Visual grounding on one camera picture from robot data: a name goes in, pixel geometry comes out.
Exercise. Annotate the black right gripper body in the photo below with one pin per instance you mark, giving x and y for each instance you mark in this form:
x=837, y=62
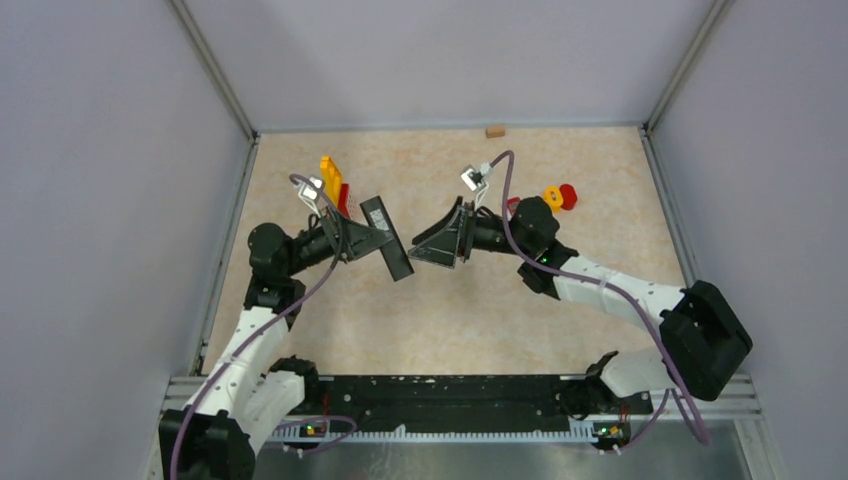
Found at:
x=483, y=233

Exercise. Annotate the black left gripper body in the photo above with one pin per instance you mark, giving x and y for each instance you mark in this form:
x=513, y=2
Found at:
x=320, y=243

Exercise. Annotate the white remote control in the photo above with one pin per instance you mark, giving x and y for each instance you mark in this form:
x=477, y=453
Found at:
x=512, y=204

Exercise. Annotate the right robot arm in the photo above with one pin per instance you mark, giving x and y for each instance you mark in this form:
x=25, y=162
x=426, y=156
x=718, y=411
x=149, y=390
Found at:
x=700, y=342

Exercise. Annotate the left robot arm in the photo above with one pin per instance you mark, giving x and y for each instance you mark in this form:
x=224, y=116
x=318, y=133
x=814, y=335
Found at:
x=220, y=430

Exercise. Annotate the yellow toy block plate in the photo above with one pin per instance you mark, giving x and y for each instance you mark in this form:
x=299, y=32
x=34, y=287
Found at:
x=332, y=178

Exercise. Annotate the yellow round toy block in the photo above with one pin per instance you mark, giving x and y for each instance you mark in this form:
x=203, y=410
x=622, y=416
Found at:
x=553, y=198

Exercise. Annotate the red round toy block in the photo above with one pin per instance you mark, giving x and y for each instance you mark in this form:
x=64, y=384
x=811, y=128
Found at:
x=569, y=196

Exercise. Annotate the small wooden block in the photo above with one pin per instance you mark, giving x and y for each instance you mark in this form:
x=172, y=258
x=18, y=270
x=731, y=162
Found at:
x=495, y=131

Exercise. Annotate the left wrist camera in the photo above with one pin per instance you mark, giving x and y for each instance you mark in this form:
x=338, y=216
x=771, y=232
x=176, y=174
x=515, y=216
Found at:
x=309, y=190

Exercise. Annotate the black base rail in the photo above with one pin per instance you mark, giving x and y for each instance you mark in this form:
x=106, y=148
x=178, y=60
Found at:
x=458, y=408

